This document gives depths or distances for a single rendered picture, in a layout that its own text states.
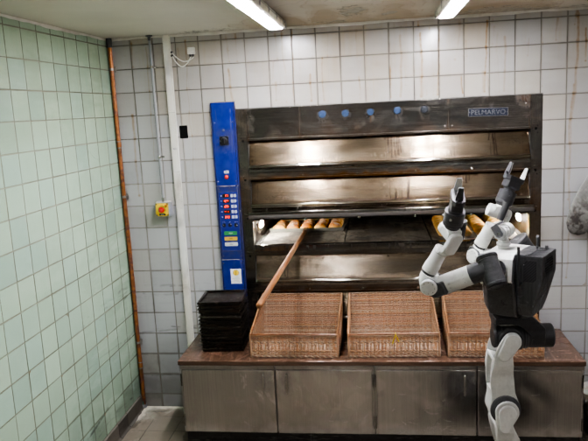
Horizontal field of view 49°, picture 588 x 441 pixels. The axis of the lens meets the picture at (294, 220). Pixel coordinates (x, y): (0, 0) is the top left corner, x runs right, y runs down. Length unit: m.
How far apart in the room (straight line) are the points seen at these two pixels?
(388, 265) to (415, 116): 0.99
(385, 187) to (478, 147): 0.63
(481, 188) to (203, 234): 1.87
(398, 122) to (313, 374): 1.67
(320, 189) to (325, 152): 0.25
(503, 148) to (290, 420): 2.16
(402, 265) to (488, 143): 0.96
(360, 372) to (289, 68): 1.95
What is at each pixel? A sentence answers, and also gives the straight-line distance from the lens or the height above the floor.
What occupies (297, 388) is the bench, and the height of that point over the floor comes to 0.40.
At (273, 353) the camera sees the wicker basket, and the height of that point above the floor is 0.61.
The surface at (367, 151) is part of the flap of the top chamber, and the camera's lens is 4.19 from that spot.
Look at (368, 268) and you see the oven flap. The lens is 4.32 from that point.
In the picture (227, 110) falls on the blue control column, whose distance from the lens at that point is 4.26.
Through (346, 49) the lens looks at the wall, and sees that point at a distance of 4.20.
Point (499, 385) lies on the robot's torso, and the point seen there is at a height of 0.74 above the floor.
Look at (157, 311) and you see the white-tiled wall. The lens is 4.67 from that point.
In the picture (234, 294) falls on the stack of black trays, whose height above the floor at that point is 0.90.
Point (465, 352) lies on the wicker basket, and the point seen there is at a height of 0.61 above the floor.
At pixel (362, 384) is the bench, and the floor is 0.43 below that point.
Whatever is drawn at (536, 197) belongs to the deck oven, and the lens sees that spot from 4.35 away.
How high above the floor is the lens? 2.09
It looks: 10 degrees down
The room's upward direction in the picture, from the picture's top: 3 degrees counter-clockwise
